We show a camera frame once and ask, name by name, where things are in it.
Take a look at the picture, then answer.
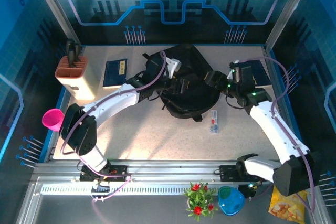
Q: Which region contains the black student backpack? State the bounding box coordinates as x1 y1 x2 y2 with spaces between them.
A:
142 44 221 123

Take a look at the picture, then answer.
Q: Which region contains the black-handled knife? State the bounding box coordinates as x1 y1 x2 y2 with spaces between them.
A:
74 44 82 63
65 39 77 67

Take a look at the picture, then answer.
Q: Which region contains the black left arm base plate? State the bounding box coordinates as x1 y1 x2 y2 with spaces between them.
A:
79 165 129 183

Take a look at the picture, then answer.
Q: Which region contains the blue book with yellow label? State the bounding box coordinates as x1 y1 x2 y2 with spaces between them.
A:
102 58 128 89
243 59 271 86

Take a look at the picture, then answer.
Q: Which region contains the aluminium frame post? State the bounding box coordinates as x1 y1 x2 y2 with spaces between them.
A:
28 0 82 49
264 0 320 50

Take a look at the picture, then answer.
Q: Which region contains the yellow chips bag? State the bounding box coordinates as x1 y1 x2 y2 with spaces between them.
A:
267 184 309 224

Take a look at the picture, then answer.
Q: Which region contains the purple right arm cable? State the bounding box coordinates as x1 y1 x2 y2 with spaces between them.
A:
237 56 316 214

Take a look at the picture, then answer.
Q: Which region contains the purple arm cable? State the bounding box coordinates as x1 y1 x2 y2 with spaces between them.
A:
60 50 168 218
237 56 316 214

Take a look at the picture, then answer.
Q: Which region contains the slotted metal cable duct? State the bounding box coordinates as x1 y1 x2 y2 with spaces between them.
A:
40 185 191 196

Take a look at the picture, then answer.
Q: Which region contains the artificial plant with red flowers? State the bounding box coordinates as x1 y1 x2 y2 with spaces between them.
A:
182 180 219 222

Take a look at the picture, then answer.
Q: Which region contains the blue plastic bowl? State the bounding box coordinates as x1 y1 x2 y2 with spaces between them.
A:
217 186 246 217

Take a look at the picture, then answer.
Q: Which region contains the pink plastic goblet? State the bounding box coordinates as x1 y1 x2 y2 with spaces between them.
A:
41 108 65 132

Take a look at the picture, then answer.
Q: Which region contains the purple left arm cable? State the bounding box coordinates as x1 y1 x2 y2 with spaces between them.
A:
60 50 168 218

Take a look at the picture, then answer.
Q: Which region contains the aluminium side rail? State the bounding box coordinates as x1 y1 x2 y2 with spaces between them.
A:
262 46 302 156

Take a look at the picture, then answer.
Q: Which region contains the white knife block brown top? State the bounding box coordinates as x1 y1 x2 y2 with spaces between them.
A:
54 56 97 101

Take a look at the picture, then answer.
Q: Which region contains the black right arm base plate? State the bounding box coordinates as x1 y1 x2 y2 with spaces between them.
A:
219 164 265 183

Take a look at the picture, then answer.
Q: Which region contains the aluminium mounting rail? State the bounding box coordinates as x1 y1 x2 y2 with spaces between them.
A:
33 158 314 183

